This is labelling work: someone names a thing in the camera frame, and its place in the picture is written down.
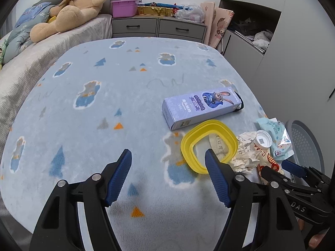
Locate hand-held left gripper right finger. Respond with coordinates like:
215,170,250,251
205,149,307,251

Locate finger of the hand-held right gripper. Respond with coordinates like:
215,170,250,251
282,160,333,189
261,166,309,196

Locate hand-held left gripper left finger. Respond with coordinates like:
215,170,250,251
31,149,133,251

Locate grey plastic mesh basket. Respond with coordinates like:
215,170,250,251
284,120,325,173

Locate printed paper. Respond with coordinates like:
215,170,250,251
209,131,285,184

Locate white bottle cap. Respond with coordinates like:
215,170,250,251
255,130,273,148

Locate light blue snack wrapper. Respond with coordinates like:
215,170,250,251
256,117,294,161

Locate purple toothpaste box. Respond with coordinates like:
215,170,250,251
161,86,244,131

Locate person's right hand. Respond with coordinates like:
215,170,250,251
297,218,326,251

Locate light blue printed blanket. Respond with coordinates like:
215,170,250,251
0,37,271,242

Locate grey wardrobe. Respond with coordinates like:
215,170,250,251
217,0,335,104

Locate white cloth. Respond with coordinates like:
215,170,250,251
252,30,274,49

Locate dark clothes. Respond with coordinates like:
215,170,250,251
227,18,263,36

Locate beige checked bed sheet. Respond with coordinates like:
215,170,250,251
0,14,113,108

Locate pink board with print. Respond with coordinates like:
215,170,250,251
209,7,235,49

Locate grey drawer dresser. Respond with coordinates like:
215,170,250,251
111,16,209,44

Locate clear plastic bag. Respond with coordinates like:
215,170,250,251
174,4,206,23

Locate pink plastic bin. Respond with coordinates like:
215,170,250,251
110,0,141,19

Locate light blue quilt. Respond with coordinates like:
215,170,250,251
0,27,36,66

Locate green plush toy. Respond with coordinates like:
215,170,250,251
0,39,8,70

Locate gold wrapped box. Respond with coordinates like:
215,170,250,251
137,5,182,18

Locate blue wrapping paper roll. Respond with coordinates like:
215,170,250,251
139,1,185,9

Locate tan teddy bear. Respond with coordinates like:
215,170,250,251
30,0,108,43

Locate blue printed pillow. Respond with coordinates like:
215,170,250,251
14,2,56,28

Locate yellow plastic ring frame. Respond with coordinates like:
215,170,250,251
180,119,238,174

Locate black handled scissors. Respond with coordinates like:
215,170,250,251
234,91,245,112

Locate black door handle strip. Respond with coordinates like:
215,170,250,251
328,76,335,101

